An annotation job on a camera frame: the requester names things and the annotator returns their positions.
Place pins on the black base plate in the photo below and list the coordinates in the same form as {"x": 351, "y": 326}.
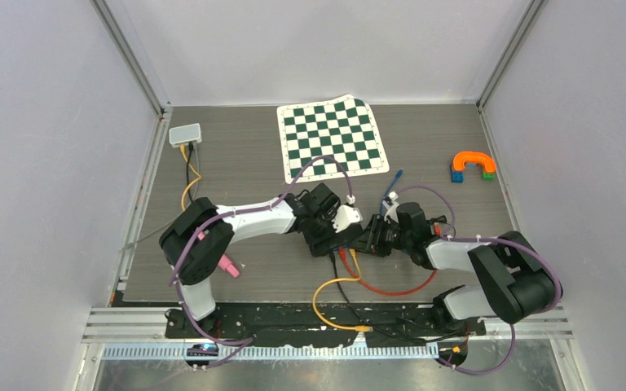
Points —
{"x": 279, "y": 324}

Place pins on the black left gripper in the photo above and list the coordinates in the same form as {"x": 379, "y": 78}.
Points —
{"x": 322, "y": 243}

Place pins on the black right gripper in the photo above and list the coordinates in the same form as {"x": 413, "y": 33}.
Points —
{"x": 371, "y": 242}

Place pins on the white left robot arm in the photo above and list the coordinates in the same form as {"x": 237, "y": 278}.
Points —
{"x": 197, "y": 240}

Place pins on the black network switch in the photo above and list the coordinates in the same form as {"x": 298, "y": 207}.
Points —
{"x": 321, "y": 247}

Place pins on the blue toy block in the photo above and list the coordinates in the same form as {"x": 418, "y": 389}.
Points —
{"x": 457, "y": 175}

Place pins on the small white grey hub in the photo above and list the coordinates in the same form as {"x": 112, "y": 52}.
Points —
{"x": 185, "y": 134}

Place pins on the orange arch toy block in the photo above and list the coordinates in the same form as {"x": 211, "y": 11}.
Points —
{"x": 462, "y": 159}

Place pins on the green white chessboard mat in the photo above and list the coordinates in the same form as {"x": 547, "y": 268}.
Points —
{"x": 325, "y": 139}

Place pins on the pink marker pen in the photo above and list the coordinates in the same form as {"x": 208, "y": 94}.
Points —
{"x": 226, "y": 264}

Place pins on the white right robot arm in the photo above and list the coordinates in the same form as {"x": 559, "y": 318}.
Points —
{"x": 512, "y": 282}

